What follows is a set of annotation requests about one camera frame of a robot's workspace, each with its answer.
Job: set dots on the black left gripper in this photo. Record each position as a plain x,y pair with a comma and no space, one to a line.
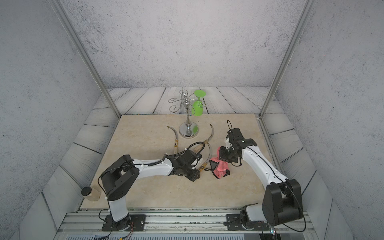
195,177

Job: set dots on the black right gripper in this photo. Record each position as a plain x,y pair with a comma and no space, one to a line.
222,157

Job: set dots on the pink fluffy rag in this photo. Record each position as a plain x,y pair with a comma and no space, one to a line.
222,171

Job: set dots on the small sickle wooden handle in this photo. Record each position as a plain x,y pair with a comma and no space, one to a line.
211,135
176,143
204,164

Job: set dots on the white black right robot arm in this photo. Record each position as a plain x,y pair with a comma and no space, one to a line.
282,202

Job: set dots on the chrome glass holder stand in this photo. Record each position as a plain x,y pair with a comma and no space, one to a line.
188,129

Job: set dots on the green plastic goblet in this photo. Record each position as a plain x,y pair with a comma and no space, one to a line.
199,104

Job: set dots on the small jar with black lid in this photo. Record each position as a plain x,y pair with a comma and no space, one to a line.
90,194

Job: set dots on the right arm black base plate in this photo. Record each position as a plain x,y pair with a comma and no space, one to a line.
238,222

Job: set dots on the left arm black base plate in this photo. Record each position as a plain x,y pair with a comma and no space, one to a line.
123,222

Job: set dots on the aluminium mounting rail base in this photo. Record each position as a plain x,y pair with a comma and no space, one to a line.
184,224

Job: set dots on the right aluminium frame post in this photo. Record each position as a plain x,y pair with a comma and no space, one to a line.
309,4

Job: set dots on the aluminium frame post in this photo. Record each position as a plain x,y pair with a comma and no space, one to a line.
309,4
73,35

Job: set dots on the left aluminium frame post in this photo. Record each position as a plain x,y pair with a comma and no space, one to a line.
73,35

